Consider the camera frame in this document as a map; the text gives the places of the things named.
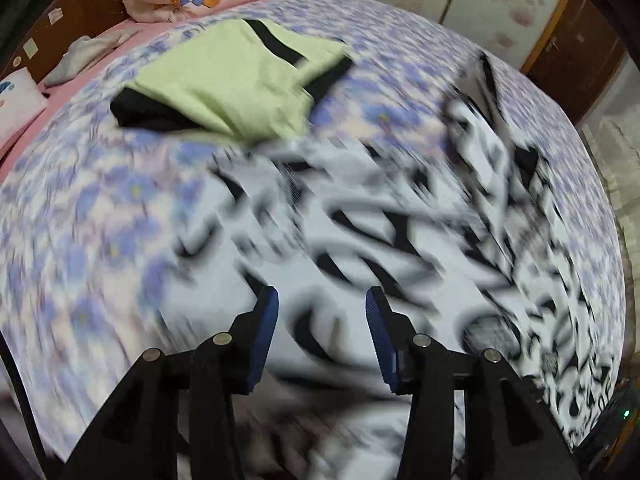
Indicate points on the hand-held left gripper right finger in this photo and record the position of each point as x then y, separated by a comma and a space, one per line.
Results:
380, 340

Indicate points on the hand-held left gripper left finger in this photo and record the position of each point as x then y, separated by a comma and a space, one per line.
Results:
262, 340

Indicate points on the black and white printed garment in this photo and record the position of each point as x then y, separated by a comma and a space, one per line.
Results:
350, 210

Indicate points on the purple floral blanket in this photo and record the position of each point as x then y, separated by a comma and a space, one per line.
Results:
75, 210

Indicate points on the green and black folded garment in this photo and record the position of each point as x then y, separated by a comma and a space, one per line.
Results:
225, 85

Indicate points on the pink bed sheet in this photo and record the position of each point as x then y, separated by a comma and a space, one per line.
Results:
60, 92

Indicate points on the grey cloth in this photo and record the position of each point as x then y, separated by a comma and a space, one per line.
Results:
75, 57

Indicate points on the white printed pillow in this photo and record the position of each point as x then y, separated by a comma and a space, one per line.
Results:
17, 105

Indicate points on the brown wooden door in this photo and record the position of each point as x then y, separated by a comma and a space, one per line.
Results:
575, 55

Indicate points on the brown wooden headboard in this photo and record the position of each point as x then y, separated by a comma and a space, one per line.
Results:
65, 15

